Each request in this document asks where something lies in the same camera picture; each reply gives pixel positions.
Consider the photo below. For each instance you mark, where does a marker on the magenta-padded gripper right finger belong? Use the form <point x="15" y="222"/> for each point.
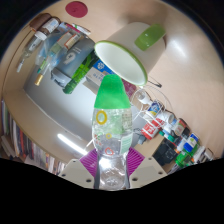
<point x="136" y="160"/>

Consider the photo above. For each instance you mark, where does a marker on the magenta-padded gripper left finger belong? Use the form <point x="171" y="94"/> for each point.
<point x="89" y="161"/>

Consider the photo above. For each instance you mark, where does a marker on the clear bottle with green cap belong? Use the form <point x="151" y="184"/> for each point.
<point x="111" y="96"/>

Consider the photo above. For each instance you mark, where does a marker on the white light bar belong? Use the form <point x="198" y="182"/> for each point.
<point x="71" y="144"/>

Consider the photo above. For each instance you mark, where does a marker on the black box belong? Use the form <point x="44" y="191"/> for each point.
<point x="165" y="151"/>

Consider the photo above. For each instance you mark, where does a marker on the red and white canister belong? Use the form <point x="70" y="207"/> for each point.
<point x="152" y="128"/>

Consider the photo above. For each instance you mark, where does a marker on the green plastic container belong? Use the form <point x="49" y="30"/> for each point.
<point x="184" y="158"/>

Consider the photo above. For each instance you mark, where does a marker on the white bottle with blue label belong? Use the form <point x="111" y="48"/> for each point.
<point x="191" y="142"/>

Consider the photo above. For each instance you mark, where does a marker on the pink pouch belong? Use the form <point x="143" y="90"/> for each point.
<point x="129" y="88"/>

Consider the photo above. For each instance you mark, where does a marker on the wooden shelf unit with books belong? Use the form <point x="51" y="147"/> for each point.
<point x="20" y="140"/>

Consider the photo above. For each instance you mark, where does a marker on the dark green glass bottle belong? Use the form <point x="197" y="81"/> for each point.
<point x="78" y="77"/>

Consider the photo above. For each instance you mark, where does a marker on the white and blue carton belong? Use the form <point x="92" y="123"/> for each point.
<point x="99" y="70"/>

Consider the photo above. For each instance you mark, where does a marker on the grey shaker bottle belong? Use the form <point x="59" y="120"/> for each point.
<point x="74" y="55"/>

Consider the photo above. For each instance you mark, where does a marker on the white cup with green rim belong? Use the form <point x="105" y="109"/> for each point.
<point x="133" y="46"/>

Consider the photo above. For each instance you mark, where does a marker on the tall clear glass bottle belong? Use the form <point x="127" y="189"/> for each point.
<point x="30" y="50"/>

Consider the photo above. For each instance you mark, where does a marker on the white-lidded brown jar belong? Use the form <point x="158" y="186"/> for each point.
<point x="51" y="25"/>

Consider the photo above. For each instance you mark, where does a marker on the brown mug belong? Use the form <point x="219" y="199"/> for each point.
<point x="39" y="21"/>

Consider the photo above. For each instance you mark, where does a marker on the flat round red coaster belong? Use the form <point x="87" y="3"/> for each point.
<point x="76" y="9"/>

